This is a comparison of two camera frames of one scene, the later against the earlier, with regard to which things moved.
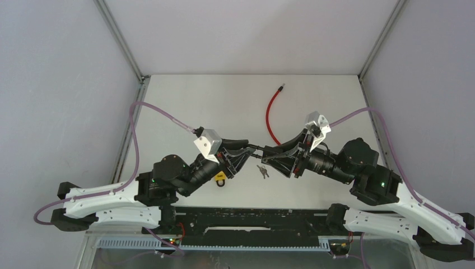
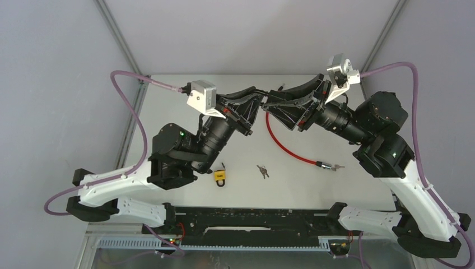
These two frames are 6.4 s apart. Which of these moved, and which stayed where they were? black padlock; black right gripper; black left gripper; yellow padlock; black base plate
Moved: black padlock; black right gripper; black left gripper
Stayed: yellow padlock; black base plate
